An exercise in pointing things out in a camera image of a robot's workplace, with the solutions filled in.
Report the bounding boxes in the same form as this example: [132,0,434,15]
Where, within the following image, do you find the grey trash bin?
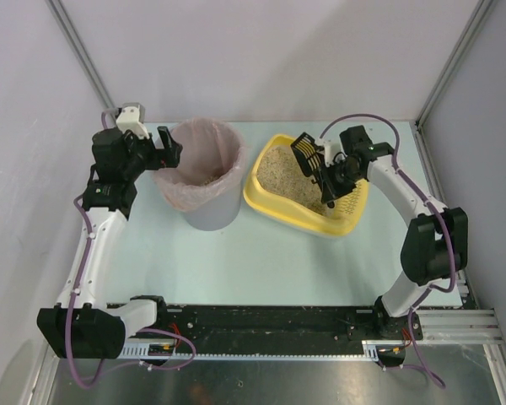
[179,183,241,231]

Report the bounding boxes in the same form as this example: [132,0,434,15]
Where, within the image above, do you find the right aluminium frame post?
[413,0,495,127]

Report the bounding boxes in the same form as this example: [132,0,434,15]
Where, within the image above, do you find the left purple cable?
[65,107,121,388]

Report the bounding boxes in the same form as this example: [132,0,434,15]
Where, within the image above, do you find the grey slotted cable duct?
[121,340,400,360]

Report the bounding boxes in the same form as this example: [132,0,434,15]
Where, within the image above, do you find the purple cable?
[320,112,457,293]
[65,107,121,388]

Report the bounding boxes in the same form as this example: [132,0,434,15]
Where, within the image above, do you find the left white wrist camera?
[116,102,150,140]

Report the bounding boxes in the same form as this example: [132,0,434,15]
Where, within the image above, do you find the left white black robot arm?
[36,126,183,359]

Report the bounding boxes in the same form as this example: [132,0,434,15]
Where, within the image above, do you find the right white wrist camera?
[320,138,345,167]

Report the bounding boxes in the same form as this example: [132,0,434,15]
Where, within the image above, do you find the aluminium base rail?
[417,309,503,345]

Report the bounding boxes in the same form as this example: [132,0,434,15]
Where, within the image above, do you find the yellow litter box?
[243,134,369,237]

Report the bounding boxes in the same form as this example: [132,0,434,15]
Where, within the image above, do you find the beige cat litter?
[256,145,333,218]

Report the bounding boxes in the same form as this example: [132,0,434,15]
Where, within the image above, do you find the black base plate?
[153,305,423,357]

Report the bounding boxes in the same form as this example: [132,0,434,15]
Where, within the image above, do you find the black slotted litter scoop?
[290,132,336,208]

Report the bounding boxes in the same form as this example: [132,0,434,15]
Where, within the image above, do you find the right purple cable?
[320,112,457,293]

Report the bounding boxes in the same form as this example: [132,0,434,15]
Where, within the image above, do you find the left aluminium frame post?
[46,0,117,125]

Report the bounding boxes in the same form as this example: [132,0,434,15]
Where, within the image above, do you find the aluminium frame post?
[413,0,495,127]
[46,0,117,125]

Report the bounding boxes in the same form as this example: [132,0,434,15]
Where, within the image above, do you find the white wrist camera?
[320,138,345,167]
[116,102,150,140]

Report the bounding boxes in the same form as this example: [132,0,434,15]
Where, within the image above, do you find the pink plastic bin liner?
[152,117,247,213]

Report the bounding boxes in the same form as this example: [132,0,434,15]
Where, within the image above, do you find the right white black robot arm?
[315,126,468,318]

